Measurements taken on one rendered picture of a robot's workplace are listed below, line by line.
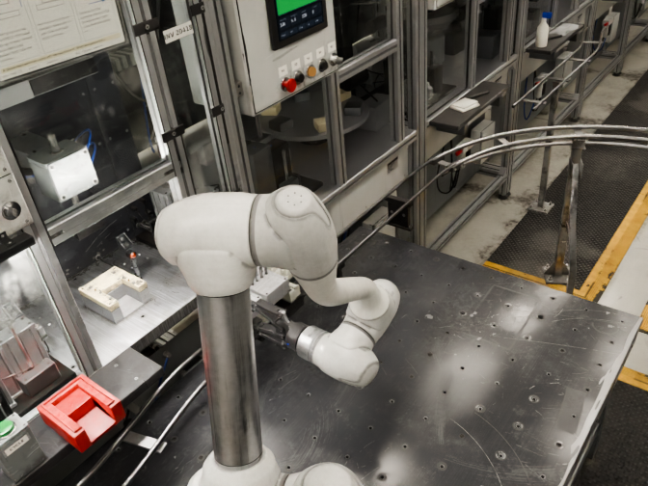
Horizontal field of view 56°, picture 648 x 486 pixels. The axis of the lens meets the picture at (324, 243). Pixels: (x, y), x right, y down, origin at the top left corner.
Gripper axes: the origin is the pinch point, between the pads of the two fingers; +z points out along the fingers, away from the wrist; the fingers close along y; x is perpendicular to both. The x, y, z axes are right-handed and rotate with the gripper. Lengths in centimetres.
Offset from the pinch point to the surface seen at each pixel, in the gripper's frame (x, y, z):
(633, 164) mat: -310, -88, -44
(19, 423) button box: 61, 10, 8
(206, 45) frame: -20, 65, 22
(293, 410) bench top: 6.4, -22.9, -19.5
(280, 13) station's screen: -46, 67, 19
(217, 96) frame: -21, 51, 21
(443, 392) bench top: -21, -21, -51
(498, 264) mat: -168, -90, -13
